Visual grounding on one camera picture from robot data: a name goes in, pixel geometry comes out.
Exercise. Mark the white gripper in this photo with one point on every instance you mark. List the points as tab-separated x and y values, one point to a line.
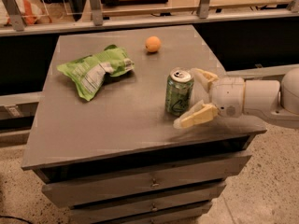
228	96

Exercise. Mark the green soda can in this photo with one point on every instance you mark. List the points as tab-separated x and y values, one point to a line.
178	91

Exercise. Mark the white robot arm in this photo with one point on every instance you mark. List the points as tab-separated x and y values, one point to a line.
275	102

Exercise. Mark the orange fruit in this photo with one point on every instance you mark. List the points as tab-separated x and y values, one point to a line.
153	44

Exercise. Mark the grey drawer cabinet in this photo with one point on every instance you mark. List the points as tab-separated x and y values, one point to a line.
125	126

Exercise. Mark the bottom grey drawer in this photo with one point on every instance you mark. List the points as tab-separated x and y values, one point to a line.
169	214

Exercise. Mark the grey drawer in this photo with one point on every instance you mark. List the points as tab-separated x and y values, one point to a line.
169	214
96	188
148	204

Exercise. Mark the green chip bag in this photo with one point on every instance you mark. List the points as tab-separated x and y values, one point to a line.
88	73

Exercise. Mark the grey metal railing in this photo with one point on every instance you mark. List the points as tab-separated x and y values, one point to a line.
97	17

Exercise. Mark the top grey drawer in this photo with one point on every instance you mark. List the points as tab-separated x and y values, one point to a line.
96	188

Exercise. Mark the middle grey drawer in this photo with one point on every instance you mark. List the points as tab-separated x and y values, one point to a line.
148	204

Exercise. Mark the orange white cloth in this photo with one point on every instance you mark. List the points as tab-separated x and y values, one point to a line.
32	11

